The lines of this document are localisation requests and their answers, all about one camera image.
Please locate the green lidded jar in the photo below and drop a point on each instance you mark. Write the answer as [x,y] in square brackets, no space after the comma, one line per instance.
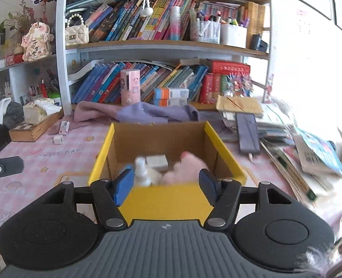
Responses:
[55,98]

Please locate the pink cylindrical humidifier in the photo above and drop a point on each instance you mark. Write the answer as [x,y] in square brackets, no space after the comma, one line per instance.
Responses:
[130,88]

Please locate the black smartphone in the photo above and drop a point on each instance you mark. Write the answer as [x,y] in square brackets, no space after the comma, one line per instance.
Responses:
[247,133]

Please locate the dark grey cloth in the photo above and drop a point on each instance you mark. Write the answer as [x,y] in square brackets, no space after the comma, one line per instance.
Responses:
[13,111]

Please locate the blue cover book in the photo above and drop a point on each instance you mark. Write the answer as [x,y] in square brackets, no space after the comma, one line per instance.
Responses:
[318,146]

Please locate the pink plush toy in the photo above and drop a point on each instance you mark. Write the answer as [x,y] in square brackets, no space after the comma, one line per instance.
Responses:
[185,168]

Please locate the white charger plug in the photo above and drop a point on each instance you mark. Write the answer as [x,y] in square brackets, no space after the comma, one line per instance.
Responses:
[58,140]

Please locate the yellow cardboard box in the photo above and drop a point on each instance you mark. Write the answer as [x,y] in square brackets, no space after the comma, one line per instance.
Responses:
[165,199]

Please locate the wooden checkered box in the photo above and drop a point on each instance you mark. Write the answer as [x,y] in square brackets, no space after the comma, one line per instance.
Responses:
[29,131]

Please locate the white pen holder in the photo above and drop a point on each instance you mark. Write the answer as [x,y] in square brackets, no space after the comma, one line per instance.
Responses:
[233,36]

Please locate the clear marker holder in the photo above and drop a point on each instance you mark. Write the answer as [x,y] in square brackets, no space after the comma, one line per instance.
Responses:
[209,33]

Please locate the row of blue spined books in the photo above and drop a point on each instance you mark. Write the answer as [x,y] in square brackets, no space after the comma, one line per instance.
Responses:
[101,84]

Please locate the upright red books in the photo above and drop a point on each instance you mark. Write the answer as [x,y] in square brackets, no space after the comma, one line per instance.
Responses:
[210,88]

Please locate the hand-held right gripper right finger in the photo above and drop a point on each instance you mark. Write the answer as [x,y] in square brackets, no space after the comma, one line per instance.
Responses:
[207,185]

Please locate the pink checkered tablecloth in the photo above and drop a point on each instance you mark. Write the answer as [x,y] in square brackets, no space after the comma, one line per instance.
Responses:
[58,162]

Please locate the small pink white packet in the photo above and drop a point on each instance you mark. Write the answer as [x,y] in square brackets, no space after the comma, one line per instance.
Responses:
[64,128]

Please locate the small white carton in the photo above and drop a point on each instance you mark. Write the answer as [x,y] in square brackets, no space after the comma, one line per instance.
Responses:
[158,162]

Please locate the cream tissue pack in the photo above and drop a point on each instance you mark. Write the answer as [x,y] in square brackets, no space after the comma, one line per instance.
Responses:
[38,113]

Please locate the purple cloth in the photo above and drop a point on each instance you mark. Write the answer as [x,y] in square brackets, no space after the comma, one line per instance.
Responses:
[136,113]

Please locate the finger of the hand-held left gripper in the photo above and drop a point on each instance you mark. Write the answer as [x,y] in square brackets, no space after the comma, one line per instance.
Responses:
[3,166]

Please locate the thick red dictionary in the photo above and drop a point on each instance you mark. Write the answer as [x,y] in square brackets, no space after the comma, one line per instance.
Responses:
[228,66]

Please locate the yellow spined books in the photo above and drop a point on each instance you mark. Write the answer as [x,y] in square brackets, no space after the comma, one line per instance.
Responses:
[255,16]

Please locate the dried flower bouquet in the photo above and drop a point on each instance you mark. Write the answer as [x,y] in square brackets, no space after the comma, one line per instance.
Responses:
[17,17]

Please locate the messy stack of papers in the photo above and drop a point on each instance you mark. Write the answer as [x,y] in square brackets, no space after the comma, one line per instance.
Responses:
[275,127]

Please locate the white hanging pompom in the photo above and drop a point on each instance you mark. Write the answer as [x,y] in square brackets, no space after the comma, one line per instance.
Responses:
[145,11]

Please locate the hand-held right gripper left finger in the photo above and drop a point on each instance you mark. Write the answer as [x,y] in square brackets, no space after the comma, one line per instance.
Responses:
[124,186]

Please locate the floral lucky cat figurine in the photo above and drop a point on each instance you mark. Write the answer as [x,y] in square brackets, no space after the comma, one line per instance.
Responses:
[36,45]

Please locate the row of leaning colourful books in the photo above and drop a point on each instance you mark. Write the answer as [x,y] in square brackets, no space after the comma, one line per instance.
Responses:
[136,20]

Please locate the pink blue gradient bottle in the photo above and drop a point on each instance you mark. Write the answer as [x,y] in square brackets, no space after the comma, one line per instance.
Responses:
[175,24]

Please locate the brown paper envelope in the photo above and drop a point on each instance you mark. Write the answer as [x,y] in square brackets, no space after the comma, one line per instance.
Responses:
[240,104]

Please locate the small black box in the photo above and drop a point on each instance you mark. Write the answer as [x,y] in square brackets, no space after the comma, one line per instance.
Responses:
[257,42]

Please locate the cream quilted handbag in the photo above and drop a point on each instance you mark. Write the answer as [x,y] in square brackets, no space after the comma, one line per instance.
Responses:
[77,33]

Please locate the white side shelf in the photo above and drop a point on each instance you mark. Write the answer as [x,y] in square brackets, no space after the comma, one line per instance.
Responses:
[17,75]

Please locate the white fluffy fur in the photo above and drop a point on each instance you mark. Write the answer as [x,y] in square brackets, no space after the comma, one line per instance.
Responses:
[330,260]

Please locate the white pump bottle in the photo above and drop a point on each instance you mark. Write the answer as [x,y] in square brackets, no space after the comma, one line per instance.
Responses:
[142,175]

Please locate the colourful paper decoration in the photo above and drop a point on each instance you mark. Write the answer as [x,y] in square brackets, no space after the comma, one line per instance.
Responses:
[240,84]

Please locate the orange white carton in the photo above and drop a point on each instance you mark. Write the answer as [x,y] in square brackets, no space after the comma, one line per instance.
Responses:
[171,102]
[171,93]

